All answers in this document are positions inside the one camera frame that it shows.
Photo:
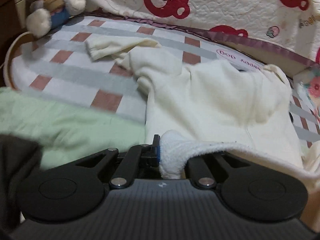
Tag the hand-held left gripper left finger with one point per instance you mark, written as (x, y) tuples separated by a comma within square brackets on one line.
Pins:
[(157, 153)]

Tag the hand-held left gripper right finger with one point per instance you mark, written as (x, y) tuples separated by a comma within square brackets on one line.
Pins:
[(200, 172)]

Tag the cream fleece jacket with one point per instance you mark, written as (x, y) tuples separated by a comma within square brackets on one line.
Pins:
[(212, 100)]

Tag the light green quilted blanket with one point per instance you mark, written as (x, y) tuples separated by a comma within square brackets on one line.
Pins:
[(62, 122)]

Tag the checked bed sheet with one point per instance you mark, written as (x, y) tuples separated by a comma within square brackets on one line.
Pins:
[(75, 75)]

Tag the dark cloth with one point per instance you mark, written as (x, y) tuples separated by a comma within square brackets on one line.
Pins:
[(15, 175)]

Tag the bear print quilt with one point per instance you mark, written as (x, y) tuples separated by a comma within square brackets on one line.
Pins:
[(225, 5)]

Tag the grey plush rabbit toy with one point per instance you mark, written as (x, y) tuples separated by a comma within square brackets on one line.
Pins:
[(40, 22)]

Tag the dark wooden cabinet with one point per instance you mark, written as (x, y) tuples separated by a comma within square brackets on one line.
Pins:
[(7, 30)]

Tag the brown wooden bed frame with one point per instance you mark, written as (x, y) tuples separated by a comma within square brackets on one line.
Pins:
[(15, 50)]

